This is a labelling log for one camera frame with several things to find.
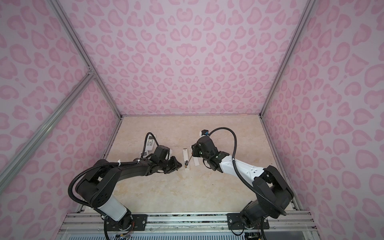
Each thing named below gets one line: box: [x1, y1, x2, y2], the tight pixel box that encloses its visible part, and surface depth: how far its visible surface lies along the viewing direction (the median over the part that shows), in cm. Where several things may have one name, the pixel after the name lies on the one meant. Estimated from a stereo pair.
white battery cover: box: [193, 157, 200, 166], surface depth 96 cm
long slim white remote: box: [183, 148, 190, 171], surface depth 95 cm
